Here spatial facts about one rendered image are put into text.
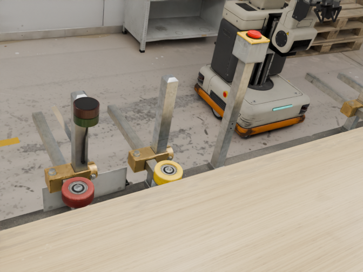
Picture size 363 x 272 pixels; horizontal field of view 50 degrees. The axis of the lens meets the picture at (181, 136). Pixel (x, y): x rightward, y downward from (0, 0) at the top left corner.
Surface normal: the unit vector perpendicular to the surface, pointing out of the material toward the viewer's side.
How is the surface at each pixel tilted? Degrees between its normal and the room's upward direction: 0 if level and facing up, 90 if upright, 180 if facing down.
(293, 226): 0
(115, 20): 90
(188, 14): 90
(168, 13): 90
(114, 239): 0
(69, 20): 90
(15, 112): 0
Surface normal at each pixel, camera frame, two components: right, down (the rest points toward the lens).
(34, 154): 0.16, -0.78
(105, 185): 0.49, 0.59
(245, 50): -0.86, 0.19
